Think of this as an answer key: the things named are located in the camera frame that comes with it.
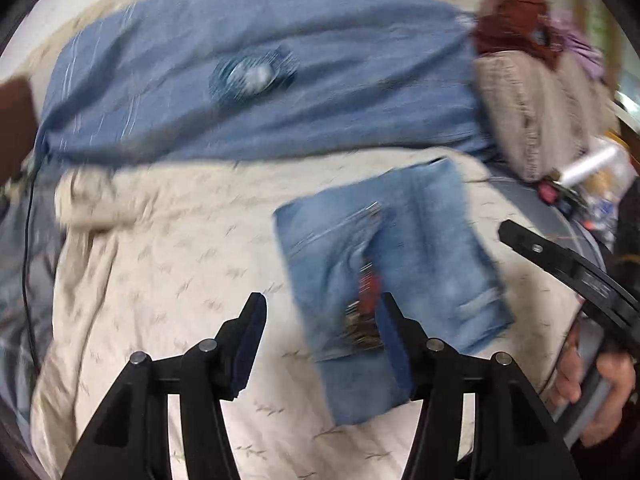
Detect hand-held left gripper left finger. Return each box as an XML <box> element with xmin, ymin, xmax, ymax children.
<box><xmin>60</xmin><ymin>292</ymin><xmax>268</xmax><ymax>480</ymax></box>

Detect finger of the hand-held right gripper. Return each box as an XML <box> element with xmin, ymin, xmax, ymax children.
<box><xmin>498</xmin><ymin>219</ymin><xmax>640</xmax><ymax>356</ymax></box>

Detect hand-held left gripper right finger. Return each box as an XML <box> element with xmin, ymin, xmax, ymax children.
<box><xmin>377</xmin><ymin>292</ymin><xmax>583</xmax><ymax>480</ymax></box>

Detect blue denim pants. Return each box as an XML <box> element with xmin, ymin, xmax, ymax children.
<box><xmin>272</xmin><ymin>157</ymin><xmax>516</xmax><ymax>427</ymax></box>

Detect person's right hand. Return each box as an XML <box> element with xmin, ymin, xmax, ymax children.
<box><xmin>547</xmin><ymin>347</ymin><xmax>638</xmax><ymax>448</ymax></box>

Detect clear plastic bag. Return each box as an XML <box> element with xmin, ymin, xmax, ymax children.
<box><xmin>575</xmin><ymin>135</ymin><xmax>636</xmax><ymax>241</ymax></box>

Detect white plastic bag roll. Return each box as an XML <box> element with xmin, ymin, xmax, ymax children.
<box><xmin>562</xmin><ymin>142</ymin><xmax>618</xmax><ymax>186</ymax></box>

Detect cream floral blanket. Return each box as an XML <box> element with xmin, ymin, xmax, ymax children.
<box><xmin>30</xmin><ymin>147</ymin><xmax>581</xmax><ymax>480</ymax></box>

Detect purple cloth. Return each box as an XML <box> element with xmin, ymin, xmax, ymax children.
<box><xmin>547</xmin><ymin>10</ymin><xmax>608</xmax><ymax>81</ymax></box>

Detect grey printed sheet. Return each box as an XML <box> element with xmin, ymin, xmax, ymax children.
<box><xmin>0</xmin><ymin>165</ymin><xmax>68</xmax><ymax>411</ymax></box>

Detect red-brown garment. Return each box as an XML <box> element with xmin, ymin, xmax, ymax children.
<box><xmin>472</xmin><ymin>0</ymin><xmax>563</xmax><ymax>68</ymax></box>

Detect large blue ripped jeans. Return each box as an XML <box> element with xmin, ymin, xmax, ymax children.
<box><xmin>37</xmin><ymin>0</ymin><xmax>496</xmax><ymax>166</ymax></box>

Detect brown headboard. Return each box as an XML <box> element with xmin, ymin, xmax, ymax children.
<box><xmin>0</xmin><ymin>77</ymin><xmax>38</xmax><ymax>186</ymax></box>

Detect beige corduroy garment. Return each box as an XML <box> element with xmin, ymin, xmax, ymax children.
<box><xmin>472</xmin><ymin>52</ymin><xmax>618</xmax><ymax>183</ymax></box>

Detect black cable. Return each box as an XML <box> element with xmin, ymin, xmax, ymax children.
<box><xmin>20</xmin><ymin>160</ymin><xmax>51</xmax><ymax>376</ymax></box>

